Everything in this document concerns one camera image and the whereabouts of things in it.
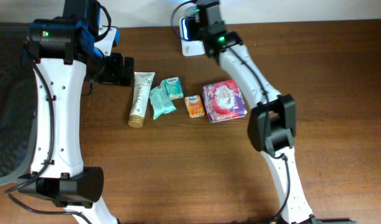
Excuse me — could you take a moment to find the white tube gold cap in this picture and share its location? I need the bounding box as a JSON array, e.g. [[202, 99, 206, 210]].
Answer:
[[128, 72, 155, 128]]

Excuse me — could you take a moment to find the teal wet wipes pack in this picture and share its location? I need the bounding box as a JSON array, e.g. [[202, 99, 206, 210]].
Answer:
[[149, 84, 176, 119]]

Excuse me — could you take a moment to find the green tissue pack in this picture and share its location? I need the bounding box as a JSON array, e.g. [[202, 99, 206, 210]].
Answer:
[[161, 77, 184, 100]]

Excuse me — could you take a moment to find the orange tissue pack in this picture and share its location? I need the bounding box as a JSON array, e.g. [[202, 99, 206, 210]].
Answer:
[[185, 95, 205, 118]]

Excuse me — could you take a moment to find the red purple floral pack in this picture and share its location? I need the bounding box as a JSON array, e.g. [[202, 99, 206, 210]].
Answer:
[[202, 80, 247, 123]]

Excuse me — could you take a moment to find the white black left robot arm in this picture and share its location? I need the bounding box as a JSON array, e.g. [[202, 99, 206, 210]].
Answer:
[[16, 1, 134, 223]]

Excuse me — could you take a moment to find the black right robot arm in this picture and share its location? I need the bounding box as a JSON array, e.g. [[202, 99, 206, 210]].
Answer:
[[191, 0, 317, 223]]

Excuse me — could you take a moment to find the white barcode scanner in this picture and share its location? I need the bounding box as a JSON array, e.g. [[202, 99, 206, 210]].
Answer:
[[179, 16, 205, 57]]

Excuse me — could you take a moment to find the grey plastic mesh basket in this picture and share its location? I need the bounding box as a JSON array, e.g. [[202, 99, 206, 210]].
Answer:
[[0, 23, 37, 186]]

